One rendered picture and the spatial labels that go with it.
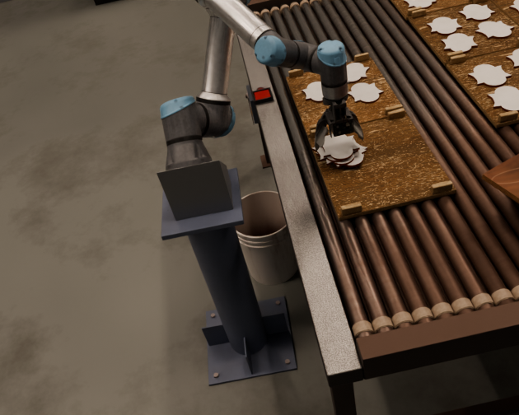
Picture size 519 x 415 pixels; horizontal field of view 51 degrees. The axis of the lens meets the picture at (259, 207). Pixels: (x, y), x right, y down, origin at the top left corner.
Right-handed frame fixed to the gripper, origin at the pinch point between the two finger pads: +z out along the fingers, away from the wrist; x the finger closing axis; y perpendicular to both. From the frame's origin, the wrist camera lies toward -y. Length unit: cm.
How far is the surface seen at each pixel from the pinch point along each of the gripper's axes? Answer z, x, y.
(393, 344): 4, -5, 70
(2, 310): 99, -174, -53
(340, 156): 0.5, -0.9, 5.7
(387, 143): 5.6, 16.2, -1.6
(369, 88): 4.7, 19.6, -33.9
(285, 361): 97, -34, 14
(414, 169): 5.6, 19.9, 13.3
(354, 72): 5, 18, -47
